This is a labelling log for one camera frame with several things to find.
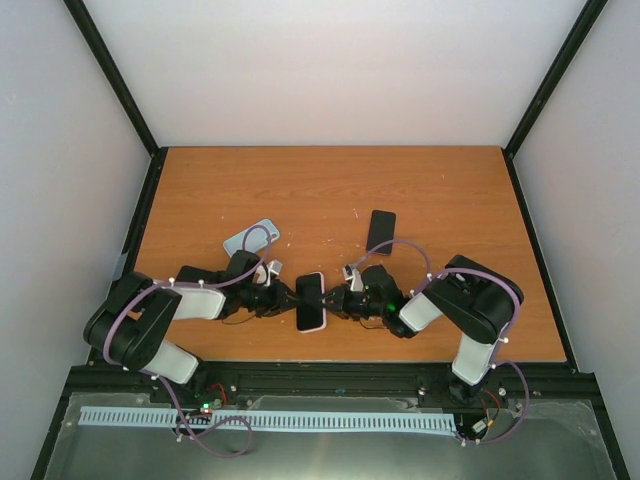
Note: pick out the black smartphone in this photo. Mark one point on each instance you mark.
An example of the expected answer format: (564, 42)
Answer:
(310, 313)

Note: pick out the light blue cable duct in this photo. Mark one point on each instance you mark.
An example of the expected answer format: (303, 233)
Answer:
(273, 421)

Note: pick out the small electronics board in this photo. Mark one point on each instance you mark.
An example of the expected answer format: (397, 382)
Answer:
(211, 401)

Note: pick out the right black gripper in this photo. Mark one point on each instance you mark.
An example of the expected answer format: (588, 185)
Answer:
(339, 306)

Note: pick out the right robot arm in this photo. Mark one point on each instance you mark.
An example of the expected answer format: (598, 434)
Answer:
(481, 303)

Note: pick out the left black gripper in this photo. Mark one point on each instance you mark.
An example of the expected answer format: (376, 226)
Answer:
(278, 305)

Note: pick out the light blue phone case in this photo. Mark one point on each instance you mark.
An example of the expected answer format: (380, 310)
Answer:
(253, 238)

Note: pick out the blue smartphone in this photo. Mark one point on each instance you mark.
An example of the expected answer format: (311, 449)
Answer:
(191, 274)

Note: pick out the maroon smartphone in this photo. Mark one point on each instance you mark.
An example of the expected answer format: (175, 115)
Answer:
(381, 230)

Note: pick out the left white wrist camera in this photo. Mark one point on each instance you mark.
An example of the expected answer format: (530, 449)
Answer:
(267, 273)

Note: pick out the black aluminium frame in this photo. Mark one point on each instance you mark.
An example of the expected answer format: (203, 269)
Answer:
(559, 380)

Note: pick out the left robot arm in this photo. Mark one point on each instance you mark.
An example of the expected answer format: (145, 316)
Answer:
(131, 325)

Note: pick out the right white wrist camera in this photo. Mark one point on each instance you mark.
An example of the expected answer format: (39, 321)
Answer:
(352, 277)

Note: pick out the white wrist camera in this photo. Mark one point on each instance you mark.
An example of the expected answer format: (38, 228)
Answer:
(267, 273)
(352, 277)

